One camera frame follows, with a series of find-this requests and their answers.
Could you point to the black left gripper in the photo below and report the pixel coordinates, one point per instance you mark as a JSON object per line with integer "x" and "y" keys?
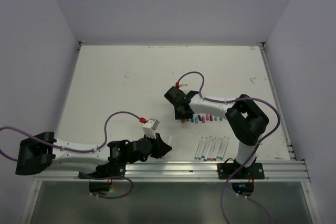
{"x": 161, "y": 148}

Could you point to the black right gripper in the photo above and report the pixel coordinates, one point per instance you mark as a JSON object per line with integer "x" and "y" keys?
{"x": 179, "y": 115}

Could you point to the green capped white marker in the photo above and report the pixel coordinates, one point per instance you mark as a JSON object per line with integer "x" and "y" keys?
{"x": 205, "y": 148}

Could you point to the purple capped white marker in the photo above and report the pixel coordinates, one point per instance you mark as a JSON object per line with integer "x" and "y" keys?
{"x": 209, "y": 147}

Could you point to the dark red capped white marker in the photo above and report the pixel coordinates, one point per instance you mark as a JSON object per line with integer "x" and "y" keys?
{"x": 217, "y": 147}

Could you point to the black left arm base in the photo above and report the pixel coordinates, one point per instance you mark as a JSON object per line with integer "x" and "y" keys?
{"x": 102, "y": 178}

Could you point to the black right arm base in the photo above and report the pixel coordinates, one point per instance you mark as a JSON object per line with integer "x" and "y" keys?
{"x": 247, "y": 175}

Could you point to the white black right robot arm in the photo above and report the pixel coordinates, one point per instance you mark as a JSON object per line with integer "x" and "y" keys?
{"x": 245, "y": 117}

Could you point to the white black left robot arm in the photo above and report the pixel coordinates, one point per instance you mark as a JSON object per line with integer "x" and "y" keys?
{"x": 43, "y": 152}

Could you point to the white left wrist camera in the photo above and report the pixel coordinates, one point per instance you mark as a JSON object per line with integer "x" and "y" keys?
{"x": 149, "y": 128}

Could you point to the aluminium mounting rail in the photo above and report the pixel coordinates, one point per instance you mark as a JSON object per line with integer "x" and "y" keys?
{"x": 199, "y": 171}

